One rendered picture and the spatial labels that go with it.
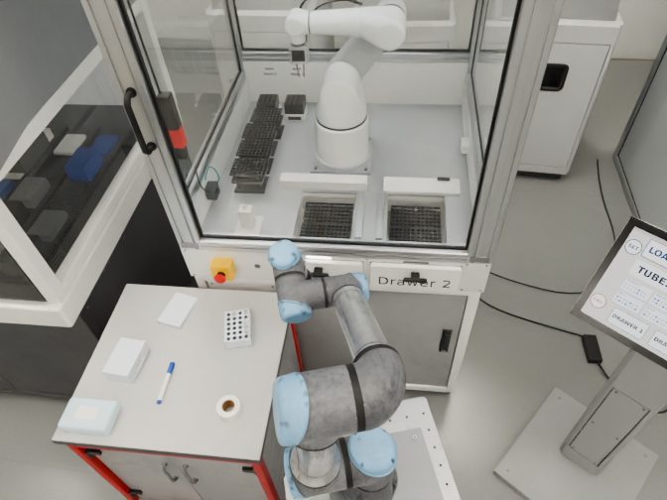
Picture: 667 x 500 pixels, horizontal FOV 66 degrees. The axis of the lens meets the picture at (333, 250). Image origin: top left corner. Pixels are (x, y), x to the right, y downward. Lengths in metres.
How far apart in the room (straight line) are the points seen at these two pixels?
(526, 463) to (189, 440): 1.38
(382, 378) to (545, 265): 2.23
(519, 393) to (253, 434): 1.37
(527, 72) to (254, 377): 1.13
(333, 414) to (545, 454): 1.63
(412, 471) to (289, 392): 0.71
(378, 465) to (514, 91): 0.91
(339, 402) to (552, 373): 1.87
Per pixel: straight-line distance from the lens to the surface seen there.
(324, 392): 0.86
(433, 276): 1.68
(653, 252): 1.58
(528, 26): 1.22
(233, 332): 1.72
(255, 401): 1.62
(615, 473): 2.48
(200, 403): 1.65
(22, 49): 1.73
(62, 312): 1.86
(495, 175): 1.42
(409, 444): 1.53
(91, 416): 1.71
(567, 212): 3.38
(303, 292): 1.21
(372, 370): 0.89
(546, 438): 2.44
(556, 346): 2.73
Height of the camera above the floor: 2.19
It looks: 48 degrees down
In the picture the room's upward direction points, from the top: 4 degrees counter-clockwise
